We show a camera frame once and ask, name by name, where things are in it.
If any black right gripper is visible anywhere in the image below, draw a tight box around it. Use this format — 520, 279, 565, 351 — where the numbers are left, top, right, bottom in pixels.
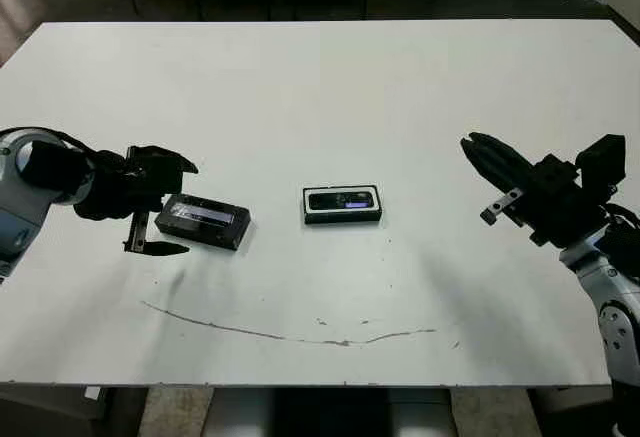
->
460, 131, 609, 249

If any dark robot lower body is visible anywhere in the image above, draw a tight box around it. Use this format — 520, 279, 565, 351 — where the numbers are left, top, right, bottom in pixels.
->
204, 386, 456, 437

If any slim black camera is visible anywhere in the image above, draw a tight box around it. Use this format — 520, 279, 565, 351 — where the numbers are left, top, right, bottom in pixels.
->
308, 191, 374, 211

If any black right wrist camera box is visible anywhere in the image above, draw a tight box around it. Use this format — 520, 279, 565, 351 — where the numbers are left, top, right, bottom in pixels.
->
574, 134, 627, 189

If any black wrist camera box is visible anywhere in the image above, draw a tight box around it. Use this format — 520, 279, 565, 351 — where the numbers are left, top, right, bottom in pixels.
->
574, 134, 627, 189
127, 145, 176, 178

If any black box base white insert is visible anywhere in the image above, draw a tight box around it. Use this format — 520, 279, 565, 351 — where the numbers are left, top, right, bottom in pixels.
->
302, 184, 384, 227

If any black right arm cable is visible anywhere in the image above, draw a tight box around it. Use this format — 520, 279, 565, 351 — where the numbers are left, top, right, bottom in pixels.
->
604, 201, 640, 231

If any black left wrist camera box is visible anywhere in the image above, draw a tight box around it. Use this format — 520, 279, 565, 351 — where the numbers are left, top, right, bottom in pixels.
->
127, 145, 176, 178

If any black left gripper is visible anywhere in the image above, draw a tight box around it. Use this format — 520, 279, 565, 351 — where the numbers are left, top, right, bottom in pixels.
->
74, 151, 200, 257

